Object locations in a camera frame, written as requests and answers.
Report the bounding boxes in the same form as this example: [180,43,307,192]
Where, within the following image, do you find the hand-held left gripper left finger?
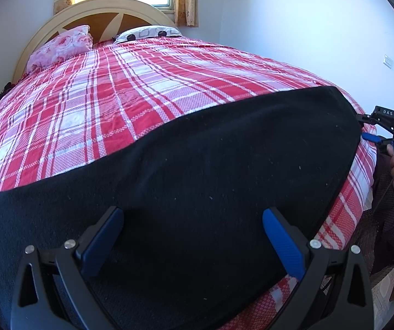
[10,206,125,330]

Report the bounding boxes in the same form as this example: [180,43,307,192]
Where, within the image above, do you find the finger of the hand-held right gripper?
[361,132,390,145]
[356,113,381,127]

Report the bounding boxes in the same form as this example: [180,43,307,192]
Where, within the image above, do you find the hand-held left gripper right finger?
[262,207,376,330]

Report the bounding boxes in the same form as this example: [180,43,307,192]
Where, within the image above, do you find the black pants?
[0,86,362,330]

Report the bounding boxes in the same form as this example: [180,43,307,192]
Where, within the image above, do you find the person's dark clothing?
[353,151,394,313]

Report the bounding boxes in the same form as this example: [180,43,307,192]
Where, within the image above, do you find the red plaid bedspread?
[0,36,378,330]

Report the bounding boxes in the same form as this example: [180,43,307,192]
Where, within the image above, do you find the pink floral pillow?
[26,25,93,74]

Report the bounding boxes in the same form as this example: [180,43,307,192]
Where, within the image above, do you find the white patterned pillow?
[114,25,183,44]

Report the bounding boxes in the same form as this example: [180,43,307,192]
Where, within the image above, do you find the cream wooden headboard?
[13,0,179,83]

